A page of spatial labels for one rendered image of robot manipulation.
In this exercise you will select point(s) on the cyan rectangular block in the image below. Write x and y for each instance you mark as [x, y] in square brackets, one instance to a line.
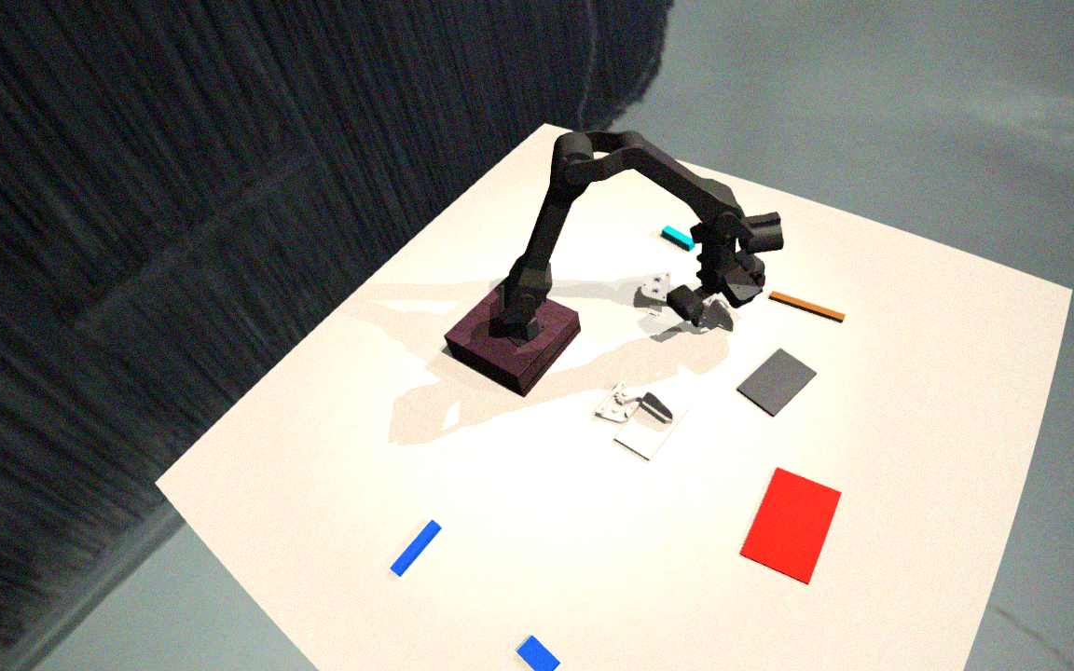
[677, 237]

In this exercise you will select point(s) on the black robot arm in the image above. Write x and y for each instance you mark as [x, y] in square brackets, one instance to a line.
[574, 167]

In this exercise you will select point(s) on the blue rectangular bar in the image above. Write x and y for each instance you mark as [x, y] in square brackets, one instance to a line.
[415, 548]

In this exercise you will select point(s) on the blue rectangular block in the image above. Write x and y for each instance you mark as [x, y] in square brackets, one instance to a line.
[538, 656]

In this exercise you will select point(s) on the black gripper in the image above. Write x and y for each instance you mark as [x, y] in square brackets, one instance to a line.
[688, 304]

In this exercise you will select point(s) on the orange flat bar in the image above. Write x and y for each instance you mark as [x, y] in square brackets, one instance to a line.
[807, 306]

